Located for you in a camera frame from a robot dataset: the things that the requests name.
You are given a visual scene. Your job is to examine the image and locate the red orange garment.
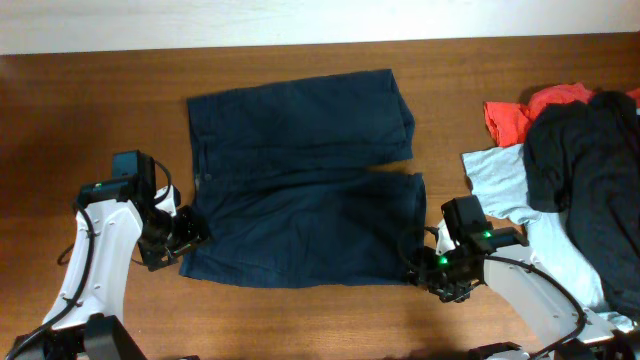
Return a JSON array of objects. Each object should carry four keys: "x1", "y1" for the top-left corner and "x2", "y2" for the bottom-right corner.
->
[{"x1": 483, "y1": 82, "x2": 640, "y2": 149}]

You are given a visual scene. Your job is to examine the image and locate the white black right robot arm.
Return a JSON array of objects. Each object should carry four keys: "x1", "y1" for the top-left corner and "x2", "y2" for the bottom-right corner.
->
[{"x1": 402, "y1": 196, "x2": 639, "y2": 360}]

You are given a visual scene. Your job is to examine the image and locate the light blue patterned cloth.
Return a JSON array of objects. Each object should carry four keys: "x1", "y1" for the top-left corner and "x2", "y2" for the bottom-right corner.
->
[{"x1": 462, "y1": 145, "x2": 639, "y2": 332}]

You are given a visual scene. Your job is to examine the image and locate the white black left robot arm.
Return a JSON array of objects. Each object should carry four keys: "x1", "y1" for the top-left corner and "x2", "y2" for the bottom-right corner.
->
[{"x1": 7, "y1": 150, "x2": 211, "y2": 360}]

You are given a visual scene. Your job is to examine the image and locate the navy blue shorts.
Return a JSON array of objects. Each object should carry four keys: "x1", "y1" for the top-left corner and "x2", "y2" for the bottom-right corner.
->
[{"x1": 180, "y1": 69, "x2": 427, "y2": 288}]

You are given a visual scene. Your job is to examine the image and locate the dark navy garment pile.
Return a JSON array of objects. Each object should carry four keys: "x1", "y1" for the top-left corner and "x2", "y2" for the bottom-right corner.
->
[{"x1": 523, "y1": 91, "x2": 639, "y2": 319}]

